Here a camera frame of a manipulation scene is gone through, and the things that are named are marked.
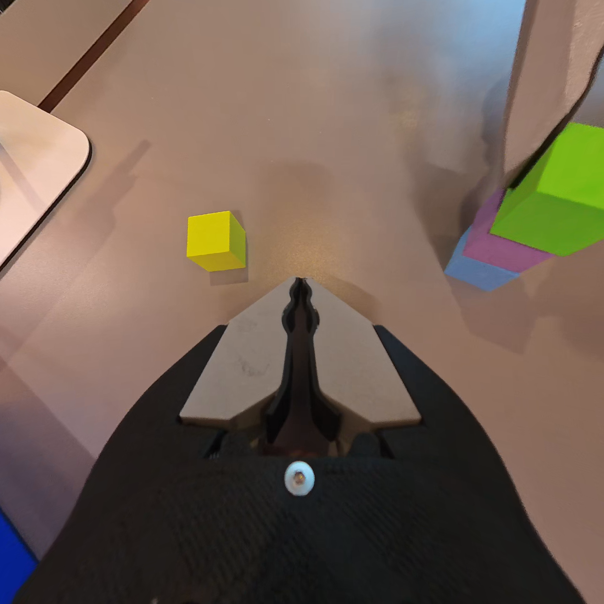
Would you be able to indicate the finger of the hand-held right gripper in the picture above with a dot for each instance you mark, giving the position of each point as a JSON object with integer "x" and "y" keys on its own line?
{"x": 542, "y": 71}

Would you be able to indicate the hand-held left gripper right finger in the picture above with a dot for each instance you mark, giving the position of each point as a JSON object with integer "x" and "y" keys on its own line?
{"x": 358, "y": 373}

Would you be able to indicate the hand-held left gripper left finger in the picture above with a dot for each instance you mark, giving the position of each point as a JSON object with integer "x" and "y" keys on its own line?
{"x": 240, "y": 373}

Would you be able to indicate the yellow foam cube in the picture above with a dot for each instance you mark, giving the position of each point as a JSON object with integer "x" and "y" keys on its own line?
{"x": 212, "y": 238}

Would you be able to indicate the green foam cube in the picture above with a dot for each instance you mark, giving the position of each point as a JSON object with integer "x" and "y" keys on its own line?
{"x": 557, "y": 207}

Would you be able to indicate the blue foam cube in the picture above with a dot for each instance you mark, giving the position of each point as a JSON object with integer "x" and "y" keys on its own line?
{"x": 476, "y": 271}

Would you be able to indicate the purple foam cube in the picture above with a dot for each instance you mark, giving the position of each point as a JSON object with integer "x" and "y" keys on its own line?
{"x": 495, "y": 250}

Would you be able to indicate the white document stand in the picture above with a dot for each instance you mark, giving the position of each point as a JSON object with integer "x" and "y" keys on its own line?
{"x": 33, "y": 165}

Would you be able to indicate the blue plastic bin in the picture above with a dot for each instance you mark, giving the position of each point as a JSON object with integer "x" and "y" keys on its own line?
{"x": 12, "y": 561}

